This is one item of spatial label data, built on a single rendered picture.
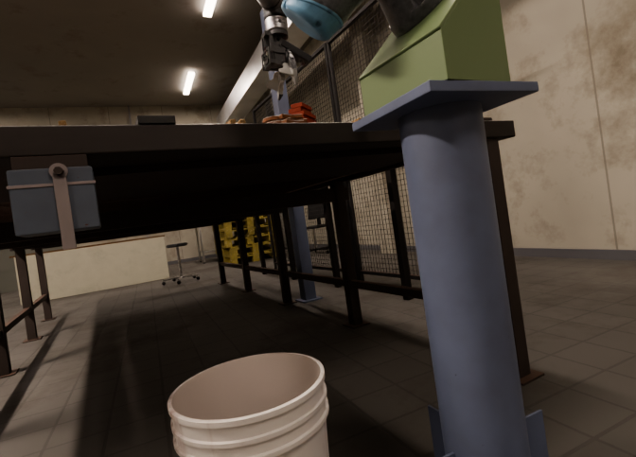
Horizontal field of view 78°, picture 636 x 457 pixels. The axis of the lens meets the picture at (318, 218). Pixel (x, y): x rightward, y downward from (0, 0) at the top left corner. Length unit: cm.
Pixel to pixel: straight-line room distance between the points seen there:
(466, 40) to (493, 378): 63
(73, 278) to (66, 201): 627
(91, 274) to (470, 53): 671
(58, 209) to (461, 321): 79
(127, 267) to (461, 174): 655
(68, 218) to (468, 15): 82
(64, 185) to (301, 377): 62
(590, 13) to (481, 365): 343
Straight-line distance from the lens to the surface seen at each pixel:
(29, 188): 88
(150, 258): 705
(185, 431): 77
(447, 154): 80
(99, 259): 707
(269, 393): 100
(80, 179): 88
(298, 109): 222
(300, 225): 317
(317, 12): 84
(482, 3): 88
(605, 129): 381
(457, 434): 94
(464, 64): 78
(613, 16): 389
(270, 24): 143
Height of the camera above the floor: 67
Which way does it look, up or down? level
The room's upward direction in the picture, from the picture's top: 8 degrees counter-clockwise
